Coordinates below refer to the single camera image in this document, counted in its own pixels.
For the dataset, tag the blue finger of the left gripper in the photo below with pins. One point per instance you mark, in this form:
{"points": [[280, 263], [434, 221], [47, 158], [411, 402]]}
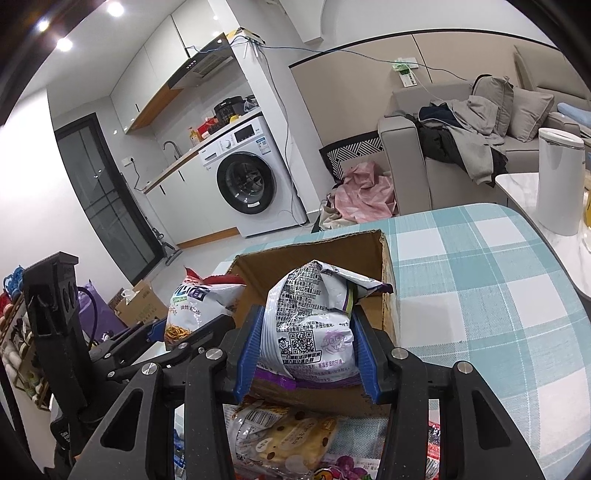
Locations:
{"points": [[131, 343]]}

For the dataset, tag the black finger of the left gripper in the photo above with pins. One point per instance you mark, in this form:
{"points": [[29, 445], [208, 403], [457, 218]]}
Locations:
{"points": [[194, 344]]}

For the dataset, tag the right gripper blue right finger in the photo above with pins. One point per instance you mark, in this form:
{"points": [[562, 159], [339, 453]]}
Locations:
{"points": [[365, 361]]}

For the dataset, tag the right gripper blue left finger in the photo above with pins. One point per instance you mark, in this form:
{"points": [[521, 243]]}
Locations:
{"points": [[249, 354]]}

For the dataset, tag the white noodle snack bag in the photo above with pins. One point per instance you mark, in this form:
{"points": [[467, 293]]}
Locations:
{"points": [[199, 300]]}

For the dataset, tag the purple white snack bag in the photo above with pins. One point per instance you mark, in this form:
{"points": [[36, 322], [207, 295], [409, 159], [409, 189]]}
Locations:
{"points": [[307, 339]]}

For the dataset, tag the beige cookie bread packet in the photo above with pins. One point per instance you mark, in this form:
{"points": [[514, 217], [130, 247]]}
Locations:
{"points": [[278, 440]]}

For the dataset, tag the purple plastic bag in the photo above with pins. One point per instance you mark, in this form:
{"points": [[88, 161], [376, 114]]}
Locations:
{"points": [[98, 321]]}

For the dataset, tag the small cardboard box on floor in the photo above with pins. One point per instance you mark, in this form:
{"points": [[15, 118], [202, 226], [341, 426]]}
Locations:
{"points": [[140, 304]]}

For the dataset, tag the shoe rack with shoes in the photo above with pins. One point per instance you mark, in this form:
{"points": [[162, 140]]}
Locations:
{"points": [[18, 353]]}

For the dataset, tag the purple silver snack bag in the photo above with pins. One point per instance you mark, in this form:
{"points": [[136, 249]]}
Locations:
{"points": [[345, 467]]}

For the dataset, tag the red barcode snack packet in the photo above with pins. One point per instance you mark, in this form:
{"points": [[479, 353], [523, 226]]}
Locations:
{"points": [[433, 451]]}

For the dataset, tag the SF Express cardboard box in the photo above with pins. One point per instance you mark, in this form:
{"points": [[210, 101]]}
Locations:
{"points": [[366, 253]]}

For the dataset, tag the teal plaid tablecloth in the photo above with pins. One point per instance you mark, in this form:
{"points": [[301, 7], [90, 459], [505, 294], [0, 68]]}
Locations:
{"points": [[477, 283]]}

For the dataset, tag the black glass door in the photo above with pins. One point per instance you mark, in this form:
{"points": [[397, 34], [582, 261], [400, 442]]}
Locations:
{"points": [[105, 198]]}

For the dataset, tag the white front-load washing machine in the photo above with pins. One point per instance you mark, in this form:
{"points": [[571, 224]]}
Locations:
{"points": [[251, 178]]}

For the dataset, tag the pink cloth on floor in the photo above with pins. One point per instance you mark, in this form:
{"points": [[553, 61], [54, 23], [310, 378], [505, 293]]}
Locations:
{"points": [[365, 195]]}

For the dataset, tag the black patterned basket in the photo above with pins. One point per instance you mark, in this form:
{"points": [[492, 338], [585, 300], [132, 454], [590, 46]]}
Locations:
{"points": [[337, 153]]}

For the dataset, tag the black rice cooker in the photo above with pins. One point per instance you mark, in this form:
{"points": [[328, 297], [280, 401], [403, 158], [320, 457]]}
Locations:
{"points": [[229, 107]]}

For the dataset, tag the white marble side table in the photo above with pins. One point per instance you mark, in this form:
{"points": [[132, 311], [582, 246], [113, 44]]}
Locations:
{"points": [[572, 252]]}

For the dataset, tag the white kitchen cabinets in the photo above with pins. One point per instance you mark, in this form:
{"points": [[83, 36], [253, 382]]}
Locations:
{"points": [[141, 92]]}

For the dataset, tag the pile of clothes on sofa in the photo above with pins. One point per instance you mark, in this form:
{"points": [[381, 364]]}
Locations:
{"points": [[463, 133]]}

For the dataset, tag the range hood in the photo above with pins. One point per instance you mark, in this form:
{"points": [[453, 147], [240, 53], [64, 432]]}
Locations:
{"points": [[200, 67]]}

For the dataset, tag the white cylindrical trash bin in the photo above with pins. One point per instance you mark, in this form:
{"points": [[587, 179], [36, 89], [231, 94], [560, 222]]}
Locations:
{"points": [[559, 205]]}

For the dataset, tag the white power strip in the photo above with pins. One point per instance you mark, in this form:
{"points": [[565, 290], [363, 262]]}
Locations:
{"points": [[405, 67]]}

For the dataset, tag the grey sofa cushion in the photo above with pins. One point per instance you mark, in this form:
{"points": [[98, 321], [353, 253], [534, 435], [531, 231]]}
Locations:
{"points": [[530, 110]]}

